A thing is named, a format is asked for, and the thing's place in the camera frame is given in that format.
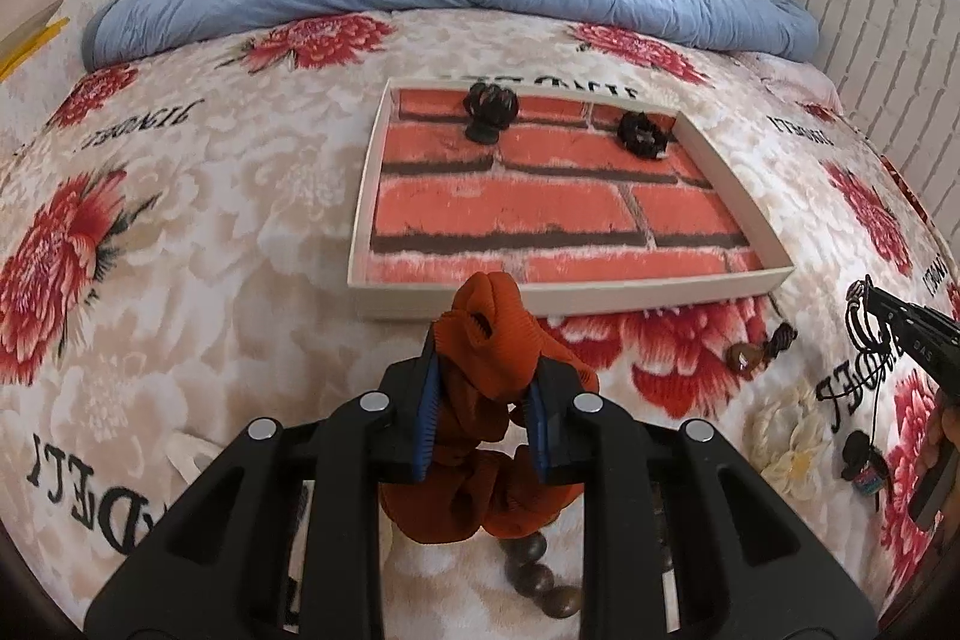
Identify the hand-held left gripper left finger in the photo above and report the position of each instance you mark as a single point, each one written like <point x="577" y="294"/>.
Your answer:
<point x="429" y="411"/>

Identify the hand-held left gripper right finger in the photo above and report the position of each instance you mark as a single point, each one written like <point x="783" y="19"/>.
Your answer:
<point x="537" y="434"/>

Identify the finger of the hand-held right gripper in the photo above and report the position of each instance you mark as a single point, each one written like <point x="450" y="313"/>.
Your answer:
<point x="919" y="328"/>

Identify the black hair claw clip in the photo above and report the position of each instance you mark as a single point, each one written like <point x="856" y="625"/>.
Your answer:
<point x="487" y="107"/>

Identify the white tray with brick lining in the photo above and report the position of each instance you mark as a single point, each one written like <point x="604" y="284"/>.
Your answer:
<point x="525" y="212"/>

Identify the person's right hand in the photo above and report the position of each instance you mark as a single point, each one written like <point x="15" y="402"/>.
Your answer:
<point x="946" y="437"/>

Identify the orange fabric scrunchie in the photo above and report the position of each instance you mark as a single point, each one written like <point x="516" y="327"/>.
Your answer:
<point x="487" y="340"/>

